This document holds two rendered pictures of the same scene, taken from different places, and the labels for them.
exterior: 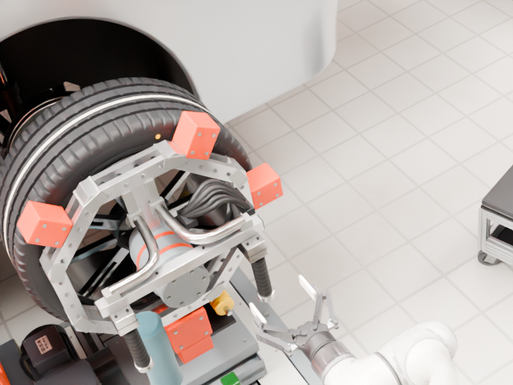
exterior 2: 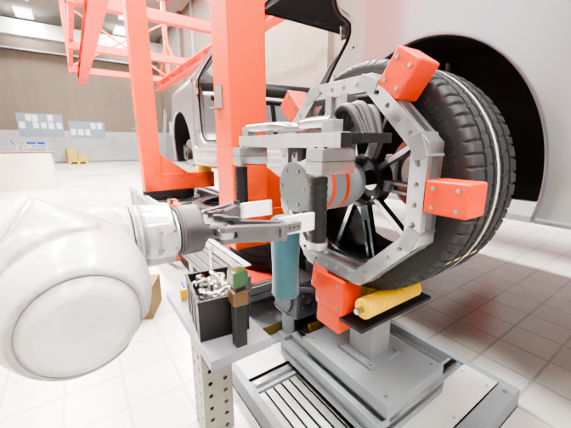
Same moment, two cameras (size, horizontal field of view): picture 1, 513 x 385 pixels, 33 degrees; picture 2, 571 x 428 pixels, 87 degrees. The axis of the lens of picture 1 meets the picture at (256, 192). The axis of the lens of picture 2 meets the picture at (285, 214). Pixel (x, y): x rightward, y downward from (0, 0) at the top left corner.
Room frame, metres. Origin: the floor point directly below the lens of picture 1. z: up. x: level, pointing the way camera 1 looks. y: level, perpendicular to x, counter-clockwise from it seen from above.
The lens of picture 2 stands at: (1.15, -0.53, 0.96)
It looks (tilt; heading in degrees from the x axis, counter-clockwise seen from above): 13 degrees down; 77
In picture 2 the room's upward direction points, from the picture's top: straight up
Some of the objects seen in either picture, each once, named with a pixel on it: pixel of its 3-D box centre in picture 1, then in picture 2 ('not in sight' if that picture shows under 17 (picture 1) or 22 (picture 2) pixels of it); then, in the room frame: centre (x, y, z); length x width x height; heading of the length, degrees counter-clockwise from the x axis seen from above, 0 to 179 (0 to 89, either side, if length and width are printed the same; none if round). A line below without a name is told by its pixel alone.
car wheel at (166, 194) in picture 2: not in sight; (168, 187); (0.54, 3.83, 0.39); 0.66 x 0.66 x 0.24
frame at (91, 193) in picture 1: (156, 244); (342, 182); (1.51, 0.28, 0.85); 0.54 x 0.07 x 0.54; 111
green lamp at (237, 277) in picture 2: (231, 384); (237, 277); (1.19, 0.16, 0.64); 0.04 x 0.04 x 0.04; 21
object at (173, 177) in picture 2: not in sight; (186, 171); (0.88, 2.71, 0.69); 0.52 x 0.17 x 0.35; 21
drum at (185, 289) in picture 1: (168, 261); (323, 184); (1.44, 0.25, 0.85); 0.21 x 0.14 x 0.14; 21
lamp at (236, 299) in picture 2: not in sight; (238, 295); (1.19, 0.16, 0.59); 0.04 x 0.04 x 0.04; 21
